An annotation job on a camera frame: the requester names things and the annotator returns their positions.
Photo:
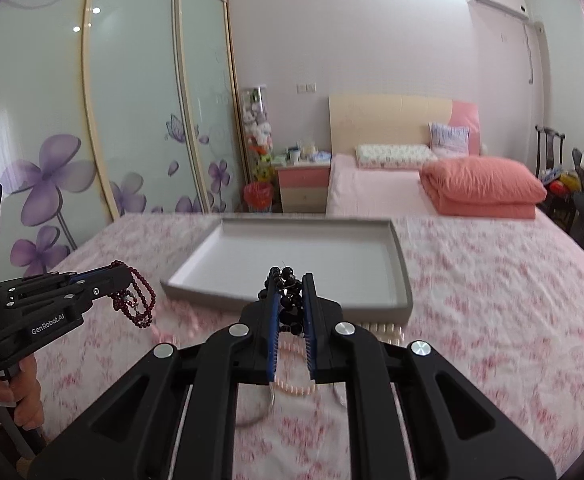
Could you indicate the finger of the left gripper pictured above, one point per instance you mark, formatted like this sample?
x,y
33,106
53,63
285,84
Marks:
x,y
113,275
94,293

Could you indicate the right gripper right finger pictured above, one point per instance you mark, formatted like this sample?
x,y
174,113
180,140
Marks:
x,y
411,414

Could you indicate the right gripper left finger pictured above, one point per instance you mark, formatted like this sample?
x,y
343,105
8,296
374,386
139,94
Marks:
x,y
172,415

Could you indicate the thin silver bangle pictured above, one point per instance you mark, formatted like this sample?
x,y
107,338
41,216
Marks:
x,y
254,403

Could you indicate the person's left hand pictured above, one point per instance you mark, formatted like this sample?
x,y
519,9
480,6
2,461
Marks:
x,y
26,392

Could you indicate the floral pink bedsheet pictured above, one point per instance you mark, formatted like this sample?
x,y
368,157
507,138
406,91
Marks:
x,y
301,348

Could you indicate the red lined waste basket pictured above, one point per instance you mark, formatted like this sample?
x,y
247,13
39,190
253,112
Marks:
x,y
258,197

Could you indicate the glass sliding wardrobe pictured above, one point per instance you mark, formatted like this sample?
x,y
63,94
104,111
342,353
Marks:
x,y
107,108

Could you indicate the grey cardboard tray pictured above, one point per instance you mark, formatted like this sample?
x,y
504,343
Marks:
x,y
355,262

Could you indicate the plush toy display tube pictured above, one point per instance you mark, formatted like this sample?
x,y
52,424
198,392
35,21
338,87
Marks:
x,y
257,134

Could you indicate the pink nightstand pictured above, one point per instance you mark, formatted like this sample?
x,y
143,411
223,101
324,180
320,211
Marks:
x,y
304,187

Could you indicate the folded coral quilt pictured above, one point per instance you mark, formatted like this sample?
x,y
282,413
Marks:
x,y
482,187

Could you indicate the bed with beige headboard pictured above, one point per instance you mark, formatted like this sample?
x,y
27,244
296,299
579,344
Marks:
x,y
388,119

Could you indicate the floral white pillow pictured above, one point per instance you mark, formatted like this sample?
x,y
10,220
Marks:
x,y
393,156

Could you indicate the purple patterned pillow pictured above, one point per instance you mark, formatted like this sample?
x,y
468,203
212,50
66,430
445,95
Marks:
x,y
448,141

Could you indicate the dark wooden chair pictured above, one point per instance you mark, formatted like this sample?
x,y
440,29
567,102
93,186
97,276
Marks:
x,y
558,205

